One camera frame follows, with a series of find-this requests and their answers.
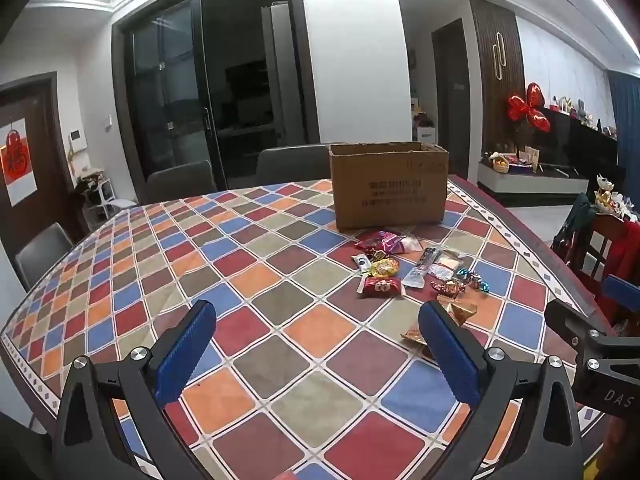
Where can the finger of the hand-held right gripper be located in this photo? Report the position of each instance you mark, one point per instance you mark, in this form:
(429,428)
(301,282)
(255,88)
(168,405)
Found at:
(622,289)
(570,317)

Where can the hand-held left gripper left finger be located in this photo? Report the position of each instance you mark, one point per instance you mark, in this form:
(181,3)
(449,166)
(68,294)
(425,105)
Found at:
(186,350)

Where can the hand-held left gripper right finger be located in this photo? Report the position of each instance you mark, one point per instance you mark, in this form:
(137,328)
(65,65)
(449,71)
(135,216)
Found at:
(450,355)

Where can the orange candy wrapper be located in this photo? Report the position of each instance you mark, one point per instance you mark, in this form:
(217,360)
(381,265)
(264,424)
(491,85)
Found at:
(414,336)

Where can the gold snack packet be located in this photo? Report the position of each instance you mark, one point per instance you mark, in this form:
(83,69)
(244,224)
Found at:
(459,308)

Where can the red gold foil candy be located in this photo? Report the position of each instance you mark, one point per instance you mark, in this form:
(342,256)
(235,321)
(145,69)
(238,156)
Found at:
(447,287)

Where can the blue foil candy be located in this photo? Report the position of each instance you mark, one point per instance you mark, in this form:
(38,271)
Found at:
(472,280)

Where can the long silver snack packet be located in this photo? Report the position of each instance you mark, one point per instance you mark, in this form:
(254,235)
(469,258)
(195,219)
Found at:
(420,267)

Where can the yellow orange snack packet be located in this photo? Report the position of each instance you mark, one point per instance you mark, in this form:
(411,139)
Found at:
(384,268)

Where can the clear plastic snack packet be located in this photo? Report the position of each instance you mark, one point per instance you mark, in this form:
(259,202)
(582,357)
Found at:
(411,244)

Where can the dark brown candy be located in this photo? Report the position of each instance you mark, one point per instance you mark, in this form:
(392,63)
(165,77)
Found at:
(377,257)

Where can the pink striped snack packet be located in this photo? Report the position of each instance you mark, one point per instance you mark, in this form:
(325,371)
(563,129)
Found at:
(392,242)

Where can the small white candy wrapper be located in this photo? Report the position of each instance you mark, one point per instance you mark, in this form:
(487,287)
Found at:
(360,262)

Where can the dark red snack packet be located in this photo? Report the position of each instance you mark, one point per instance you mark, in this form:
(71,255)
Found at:
(366,244)

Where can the brown cardboard box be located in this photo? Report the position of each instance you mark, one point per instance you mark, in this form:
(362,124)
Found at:
(387,187)

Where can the red garment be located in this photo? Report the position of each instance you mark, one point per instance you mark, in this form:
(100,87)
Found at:
(627,265)

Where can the wooden chair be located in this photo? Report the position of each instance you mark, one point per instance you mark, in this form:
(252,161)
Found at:
(595,240)

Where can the green garment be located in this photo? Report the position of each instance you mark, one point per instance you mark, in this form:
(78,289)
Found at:
(575,225)

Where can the gold white flower ornament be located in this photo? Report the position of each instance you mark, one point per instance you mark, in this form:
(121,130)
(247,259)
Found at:
(612,197)

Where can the checkered tablecloth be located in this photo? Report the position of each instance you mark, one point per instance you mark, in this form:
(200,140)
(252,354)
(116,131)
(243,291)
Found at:
(280,310)

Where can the white low cabinet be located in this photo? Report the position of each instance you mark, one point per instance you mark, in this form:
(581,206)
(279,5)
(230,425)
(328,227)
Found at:
(530,185)

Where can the black sideboard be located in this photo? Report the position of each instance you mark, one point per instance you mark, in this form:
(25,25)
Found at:
(575,140)

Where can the blue curtain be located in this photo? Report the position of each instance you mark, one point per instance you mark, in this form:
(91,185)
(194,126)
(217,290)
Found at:
(625,125)

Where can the grey dining chair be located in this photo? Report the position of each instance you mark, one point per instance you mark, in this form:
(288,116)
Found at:
(42,255)
(292,165)
(182,182)

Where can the fruit basket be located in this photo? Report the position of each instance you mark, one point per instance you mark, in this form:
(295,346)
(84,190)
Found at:
(501,162)

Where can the white shelf unit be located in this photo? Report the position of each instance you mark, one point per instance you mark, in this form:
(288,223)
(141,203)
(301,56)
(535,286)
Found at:
(97,200)

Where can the red bow balloon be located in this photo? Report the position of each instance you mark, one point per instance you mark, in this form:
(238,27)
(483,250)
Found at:
(527,107)

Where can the dark wooden door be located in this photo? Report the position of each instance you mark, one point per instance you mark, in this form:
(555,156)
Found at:
(40,160)

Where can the dark wooden cabinet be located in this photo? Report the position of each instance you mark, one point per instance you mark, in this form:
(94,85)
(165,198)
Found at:
(497,75)

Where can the sliding glass door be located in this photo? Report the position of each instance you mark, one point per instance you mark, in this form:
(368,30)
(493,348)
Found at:
(170,95)

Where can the red door poster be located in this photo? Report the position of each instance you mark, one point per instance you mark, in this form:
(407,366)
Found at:
(15,160)

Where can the wall intercom panel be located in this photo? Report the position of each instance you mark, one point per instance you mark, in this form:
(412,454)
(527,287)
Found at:
(77,135)

